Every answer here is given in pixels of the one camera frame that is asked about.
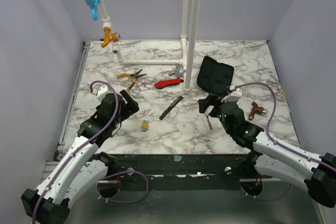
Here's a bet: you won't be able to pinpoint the black fabric tool case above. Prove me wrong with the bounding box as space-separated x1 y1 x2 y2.
196 56 234 97

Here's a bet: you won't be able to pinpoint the silver thinning scissors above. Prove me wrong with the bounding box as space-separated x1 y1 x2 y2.
206 114 213 130

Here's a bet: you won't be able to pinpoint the yellow grey hair clips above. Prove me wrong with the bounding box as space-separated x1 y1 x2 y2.
141 120 149 132

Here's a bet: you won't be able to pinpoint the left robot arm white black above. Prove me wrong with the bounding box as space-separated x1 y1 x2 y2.
21 90 139 223

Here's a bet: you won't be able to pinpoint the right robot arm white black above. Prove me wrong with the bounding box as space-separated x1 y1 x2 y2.
198 95 335 208

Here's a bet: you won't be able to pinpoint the black hair comb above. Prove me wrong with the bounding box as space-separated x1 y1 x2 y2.
159 96 183 120

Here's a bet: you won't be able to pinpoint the red utility knife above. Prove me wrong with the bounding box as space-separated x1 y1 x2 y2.
154 78 184 89

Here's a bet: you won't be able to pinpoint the brown faucet tap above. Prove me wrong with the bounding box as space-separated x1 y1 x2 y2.
248 102 268 121

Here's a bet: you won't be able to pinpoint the orange faucet tap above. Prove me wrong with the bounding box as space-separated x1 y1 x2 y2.
101 27 120 48

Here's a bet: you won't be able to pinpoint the blue faucet tap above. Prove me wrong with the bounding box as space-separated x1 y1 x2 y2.
85 0 100 21

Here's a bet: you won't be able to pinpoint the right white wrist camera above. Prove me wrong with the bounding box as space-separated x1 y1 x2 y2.
221 85 242 103

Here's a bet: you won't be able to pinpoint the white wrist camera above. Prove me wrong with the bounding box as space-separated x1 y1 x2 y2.
91 84 111 102
221 85 242 103

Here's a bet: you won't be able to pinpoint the yellow handled pliers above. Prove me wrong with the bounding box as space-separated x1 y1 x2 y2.
117 69 146 90

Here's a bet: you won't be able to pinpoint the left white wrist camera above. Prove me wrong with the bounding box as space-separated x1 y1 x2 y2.
91 84 111 102

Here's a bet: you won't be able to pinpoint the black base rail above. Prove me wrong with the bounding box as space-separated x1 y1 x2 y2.
88 153 258 191

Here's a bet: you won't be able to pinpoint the white PVC pipe frame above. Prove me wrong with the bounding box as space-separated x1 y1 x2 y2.
98 0 201 93

